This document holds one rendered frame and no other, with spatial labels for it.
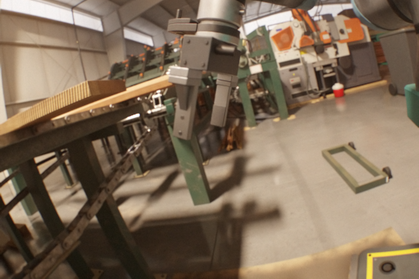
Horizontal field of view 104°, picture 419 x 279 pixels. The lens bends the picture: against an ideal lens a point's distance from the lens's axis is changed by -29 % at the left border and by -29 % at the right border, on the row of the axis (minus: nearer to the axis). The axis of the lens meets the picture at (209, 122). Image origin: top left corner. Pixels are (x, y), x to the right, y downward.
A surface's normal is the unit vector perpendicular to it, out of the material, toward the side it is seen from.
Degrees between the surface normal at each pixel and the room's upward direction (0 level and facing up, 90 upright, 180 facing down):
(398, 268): 0
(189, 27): 83
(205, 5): 75
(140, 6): 90
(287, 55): 90
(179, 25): 83
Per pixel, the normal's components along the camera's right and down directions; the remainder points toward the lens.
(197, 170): -0.14, 0.19
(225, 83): -0.43, 0.13
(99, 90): 0.96, -0.25
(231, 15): 0.48, 0.26
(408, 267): -0.27, -0.95
